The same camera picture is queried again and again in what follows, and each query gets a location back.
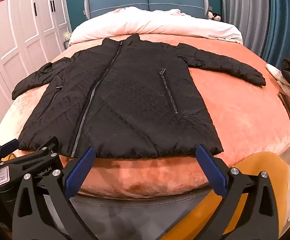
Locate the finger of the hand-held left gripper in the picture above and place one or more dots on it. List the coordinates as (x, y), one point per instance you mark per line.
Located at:
(8, 147)
(45, 152)

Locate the blue upholstered headboard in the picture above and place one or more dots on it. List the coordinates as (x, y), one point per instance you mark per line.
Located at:
(125, 1)

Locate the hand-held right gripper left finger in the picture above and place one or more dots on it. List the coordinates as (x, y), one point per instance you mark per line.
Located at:
(80, 166)

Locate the dark nightstand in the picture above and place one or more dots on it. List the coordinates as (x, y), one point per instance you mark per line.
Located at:
(66, 44)

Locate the person's mustard yellow clothing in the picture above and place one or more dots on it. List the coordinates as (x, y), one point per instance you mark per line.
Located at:
(260, 160)

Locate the white cloth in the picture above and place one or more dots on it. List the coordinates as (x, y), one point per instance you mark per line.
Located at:
(273, 71)

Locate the orange plush blanket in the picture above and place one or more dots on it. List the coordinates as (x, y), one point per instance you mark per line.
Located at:
(235, 110)

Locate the black puffer jacket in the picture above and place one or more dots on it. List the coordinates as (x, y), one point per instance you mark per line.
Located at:
(135, 92)

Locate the white panelled wardrobe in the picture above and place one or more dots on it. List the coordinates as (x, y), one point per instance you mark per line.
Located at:
(12, 30)

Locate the grey curtain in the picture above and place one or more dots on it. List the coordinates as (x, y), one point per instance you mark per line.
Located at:
(242, 17)

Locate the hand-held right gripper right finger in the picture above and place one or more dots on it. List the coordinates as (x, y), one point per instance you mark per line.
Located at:
(211, 167)

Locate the white duvet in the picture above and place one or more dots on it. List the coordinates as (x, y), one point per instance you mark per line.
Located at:
(147, 22)

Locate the dark smartphone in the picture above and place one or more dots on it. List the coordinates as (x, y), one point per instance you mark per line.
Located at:
(288, 108)

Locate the black and white plush toy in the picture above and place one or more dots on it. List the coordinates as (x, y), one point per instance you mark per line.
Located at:
(217, 17)
(210, 15)

